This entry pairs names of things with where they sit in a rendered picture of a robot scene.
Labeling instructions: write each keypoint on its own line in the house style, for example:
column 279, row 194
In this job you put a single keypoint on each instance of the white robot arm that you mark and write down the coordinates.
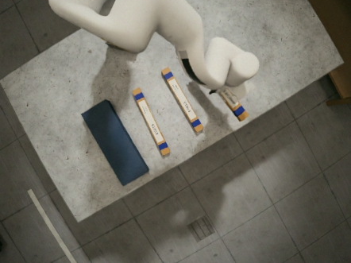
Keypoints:
column 130, row 24

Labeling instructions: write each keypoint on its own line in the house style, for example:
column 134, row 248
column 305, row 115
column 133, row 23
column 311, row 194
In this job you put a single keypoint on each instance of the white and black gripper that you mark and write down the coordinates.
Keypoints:
column 219, row 90

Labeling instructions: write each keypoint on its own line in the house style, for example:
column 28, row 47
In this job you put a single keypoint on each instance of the dark blue rectangular slab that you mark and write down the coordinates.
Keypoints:
column 115, row 142

